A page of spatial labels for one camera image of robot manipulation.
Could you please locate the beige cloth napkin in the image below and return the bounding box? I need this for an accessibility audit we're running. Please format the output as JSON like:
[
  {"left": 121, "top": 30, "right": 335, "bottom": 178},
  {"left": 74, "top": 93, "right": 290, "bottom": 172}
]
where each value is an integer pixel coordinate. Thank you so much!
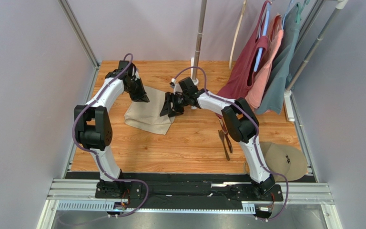
[{"left": 124, "top": 86, "right": 175, "bottom": 135}]

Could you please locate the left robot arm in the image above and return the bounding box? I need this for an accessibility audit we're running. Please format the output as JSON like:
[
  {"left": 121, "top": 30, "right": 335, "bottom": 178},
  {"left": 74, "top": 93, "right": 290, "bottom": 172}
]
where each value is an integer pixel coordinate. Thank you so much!
[{"left": 72, "top": 60, "right": 150, "bottom": 197}]

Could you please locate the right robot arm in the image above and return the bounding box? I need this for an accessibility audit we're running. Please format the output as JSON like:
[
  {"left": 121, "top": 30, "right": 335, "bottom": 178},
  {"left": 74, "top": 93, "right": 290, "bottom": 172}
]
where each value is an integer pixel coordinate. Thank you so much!
[{"left": 160, "top": 77, "right": 275, "bottom": 196}]

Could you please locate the maroon tank top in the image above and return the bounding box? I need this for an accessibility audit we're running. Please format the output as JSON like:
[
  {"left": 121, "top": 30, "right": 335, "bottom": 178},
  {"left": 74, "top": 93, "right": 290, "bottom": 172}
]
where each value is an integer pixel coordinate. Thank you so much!
[{"left": 217, "top": 18, "right": 259, "bottom": 99}]

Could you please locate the left rack pole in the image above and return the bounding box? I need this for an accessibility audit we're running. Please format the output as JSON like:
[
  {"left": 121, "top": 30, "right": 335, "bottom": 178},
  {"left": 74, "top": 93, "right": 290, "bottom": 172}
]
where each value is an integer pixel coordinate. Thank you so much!
[{"left": 191, "top": 0, "right": 208, "bottom": 82}]

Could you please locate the rack pole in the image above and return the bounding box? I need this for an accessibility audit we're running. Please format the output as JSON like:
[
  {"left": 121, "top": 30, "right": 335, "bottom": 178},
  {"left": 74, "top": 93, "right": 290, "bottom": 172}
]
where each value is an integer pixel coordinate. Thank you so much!
[
  {"left": 191, "top": 0, "right": 208, "bottom": 82},
  {"left": 285, "top": 0, "right": 348, "bottom": 95}
]

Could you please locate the pink shirt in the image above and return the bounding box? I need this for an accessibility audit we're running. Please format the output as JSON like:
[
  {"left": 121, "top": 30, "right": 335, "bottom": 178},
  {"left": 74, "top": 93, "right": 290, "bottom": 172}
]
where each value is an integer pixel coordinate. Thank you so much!
[{"left": 245, "top": 14, "right": 284, "bottom": 111}]

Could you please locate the blue hanger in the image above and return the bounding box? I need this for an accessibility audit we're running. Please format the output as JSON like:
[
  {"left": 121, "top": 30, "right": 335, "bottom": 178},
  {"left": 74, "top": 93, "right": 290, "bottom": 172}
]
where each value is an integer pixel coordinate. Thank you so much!
[{"left": 253, "top": 0, "right": 272, "bottom": 72}]

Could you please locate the teal shirt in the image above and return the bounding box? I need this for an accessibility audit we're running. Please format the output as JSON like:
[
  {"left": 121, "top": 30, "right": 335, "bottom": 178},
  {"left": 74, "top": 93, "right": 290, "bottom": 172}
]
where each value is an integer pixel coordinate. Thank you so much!
[{"left": 255, "top": 2, "right": 304, "bottom": 115}]

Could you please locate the right white rack foot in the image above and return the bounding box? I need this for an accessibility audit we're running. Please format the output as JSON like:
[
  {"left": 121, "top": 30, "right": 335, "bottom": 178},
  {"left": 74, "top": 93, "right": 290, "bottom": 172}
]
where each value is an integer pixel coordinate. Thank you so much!
[{"left": 284, "top": 90, "right": 295, "bottom": 122}]

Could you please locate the beige wooden hanger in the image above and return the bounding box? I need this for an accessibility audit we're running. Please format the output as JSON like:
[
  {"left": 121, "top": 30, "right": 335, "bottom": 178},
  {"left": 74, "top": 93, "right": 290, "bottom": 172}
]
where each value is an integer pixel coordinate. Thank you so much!
[{"left": 228, "top": 0, "right": 247, "bottom": 70}]

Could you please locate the beige baseball cap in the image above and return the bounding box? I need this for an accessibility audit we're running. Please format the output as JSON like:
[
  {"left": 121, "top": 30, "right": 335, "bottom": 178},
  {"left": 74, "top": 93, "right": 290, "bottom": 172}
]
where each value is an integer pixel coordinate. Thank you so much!
[{"left": 239, "top": 142, "right": 307, "bottom": 183}]

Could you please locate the right rack pole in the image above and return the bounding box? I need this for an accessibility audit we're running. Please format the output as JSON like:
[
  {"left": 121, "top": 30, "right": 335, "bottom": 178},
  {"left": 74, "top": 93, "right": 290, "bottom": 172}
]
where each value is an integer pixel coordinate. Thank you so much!
[{"left": 285, "top": 0, "right": 348, "bottom": 95}]

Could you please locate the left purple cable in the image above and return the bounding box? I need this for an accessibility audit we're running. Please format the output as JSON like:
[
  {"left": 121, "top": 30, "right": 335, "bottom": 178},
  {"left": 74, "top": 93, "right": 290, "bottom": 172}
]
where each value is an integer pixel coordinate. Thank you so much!
[{"left": 71, "top": 53, "right": 149, "bottom": 218}]

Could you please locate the purple cable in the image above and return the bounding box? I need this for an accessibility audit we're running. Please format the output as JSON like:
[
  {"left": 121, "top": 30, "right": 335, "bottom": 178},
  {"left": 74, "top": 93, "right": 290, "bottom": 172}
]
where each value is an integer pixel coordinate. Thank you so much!
[
  {"left": 172, "top": 66, "right": 290, "bottom": 222},
  {"left": 71, "top": 53, "right": 149, "bottom": 218}
]

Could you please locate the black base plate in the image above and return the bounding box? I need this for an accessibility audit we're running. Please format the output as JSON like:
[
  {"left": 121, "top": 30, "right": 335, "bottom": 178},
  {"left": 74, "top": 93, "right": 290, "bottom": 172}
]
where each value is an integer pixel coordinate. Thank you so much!
[{"left": 65, "top": 172, "right": 317, "bottom": 211}]

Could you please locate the left aluminium corner post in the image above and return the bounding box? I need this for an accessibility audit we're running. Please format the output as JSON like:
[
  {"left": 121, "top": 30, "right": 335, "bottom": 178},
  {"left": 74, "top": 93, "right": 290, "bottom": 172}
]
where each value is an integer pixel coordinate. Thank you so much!
[{"left": 58, "top": 0, "right": 100, "bottom": 70}]

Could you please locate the aluminium corner post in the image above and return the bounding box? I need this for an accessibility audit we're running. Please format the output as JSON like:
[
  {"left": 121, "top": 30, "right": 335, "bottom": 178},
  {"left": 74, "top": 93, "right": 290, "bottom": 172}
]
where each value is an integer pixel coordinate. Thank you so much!
[
  {"left": 58, "top": 0, "right": 100, "bottom": 70},
  {"left": 284, "top": 0, "right": 326, "bottom": 69}
]

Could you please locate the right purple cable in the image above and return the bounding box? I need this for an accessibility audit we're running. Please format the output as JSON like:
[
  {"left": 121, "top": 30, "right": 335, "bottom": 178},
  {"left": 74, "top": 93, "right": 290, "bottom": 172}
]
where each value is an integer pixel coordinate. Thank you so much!
[{"left": 172, "top": 66, "right": 290, "bottom": 222}]

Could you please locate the right aluminium corner post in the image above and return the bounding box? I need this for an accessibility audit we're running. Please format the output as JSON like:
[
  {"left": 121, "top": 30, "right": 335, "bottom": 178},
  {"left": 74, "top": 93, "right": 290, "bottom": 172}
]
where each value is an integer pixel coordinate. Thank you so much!
[{"left": 284, "top": 0, "right": 326, "bottom": 69}]

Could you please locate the aluminium frame rail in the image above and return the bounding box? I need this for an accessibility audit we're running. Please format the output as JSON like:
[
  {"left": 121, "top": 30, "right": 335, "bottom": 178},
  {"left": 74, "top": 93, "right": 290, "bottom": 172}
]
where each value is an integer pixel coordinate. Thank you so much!
[{"left": 37, "top": 173, "right": 342, "bottom": 229}]

